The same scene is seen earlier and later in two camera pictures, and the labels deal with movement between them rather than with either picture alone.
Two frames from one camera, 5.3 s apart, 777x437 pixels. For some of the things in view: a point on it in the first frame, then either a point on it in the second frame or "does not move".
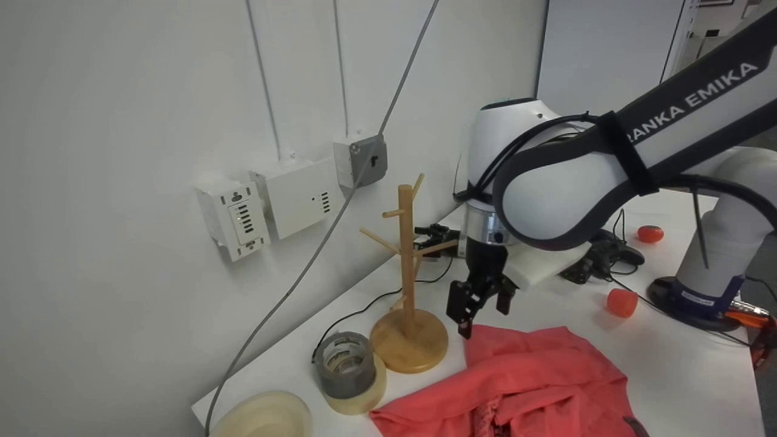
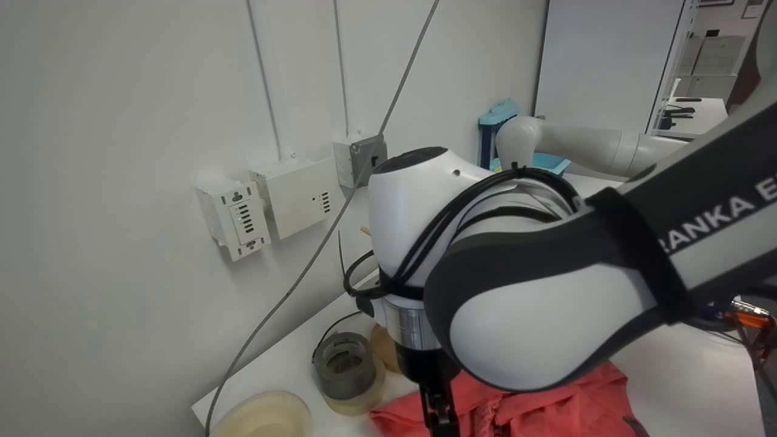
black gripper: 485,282 → 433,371
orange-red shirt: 518,382 does not move
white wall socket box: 299,195 does not move
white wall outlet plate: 237,213 does not move
